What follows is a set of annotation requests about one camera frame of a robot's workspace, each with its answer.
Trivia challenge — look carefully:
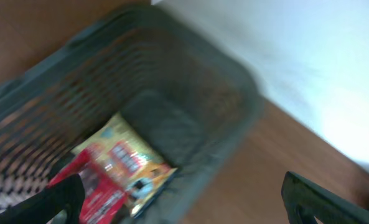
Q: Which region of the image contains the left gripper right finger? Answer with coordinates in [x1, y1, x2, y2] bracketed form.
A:
[281, 171, 369, 224]

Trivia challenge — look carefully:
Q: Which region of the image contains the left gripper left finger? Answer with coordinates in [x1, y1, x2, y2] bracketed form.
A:
[0, 174, 85, 224]

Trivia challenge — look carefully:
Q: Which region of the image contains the red Hacks candy bag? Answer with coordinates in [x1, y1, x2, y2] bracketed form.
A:
[48, 143, 129, 224]

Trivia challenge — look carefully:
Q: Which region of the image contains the yellow cleaning sheet package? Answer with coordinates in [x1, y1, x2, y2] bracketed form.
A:
[72, 113, 177, 217]

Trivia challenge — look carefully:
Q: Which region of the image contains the grey plastic mesh basket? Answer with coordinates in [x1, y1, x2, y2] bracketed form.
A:
[0, 4, 262, 223]

